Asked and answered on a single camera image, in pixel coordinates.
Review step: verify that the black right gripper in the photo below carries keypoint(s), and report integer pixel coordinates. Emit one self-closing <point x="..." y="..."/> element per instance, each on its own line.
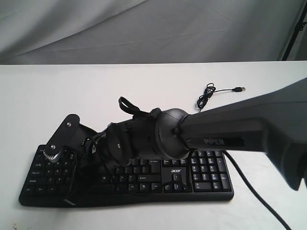
<point x="104" y="150"/>

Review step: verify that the black acer keyboard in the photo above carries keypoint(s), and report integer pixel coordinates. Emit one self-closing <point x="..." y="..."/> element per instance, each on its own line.
<point x="203" y="176"/>

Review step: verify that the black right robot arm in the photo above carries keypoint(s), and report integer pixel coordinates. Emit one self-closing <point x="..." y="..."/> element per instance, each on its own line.
<point x="274" y="123"/>

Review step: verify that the grey backdrop cloth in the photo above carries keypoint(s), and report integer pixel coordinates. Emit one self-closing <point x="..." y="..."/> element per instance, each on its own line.
<point x="34" y="32"/>

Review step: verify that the black tripod stand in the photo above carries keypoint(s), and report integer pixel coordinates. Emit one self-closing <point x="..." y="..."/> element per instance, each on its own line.
<point x="297" y="28"/>

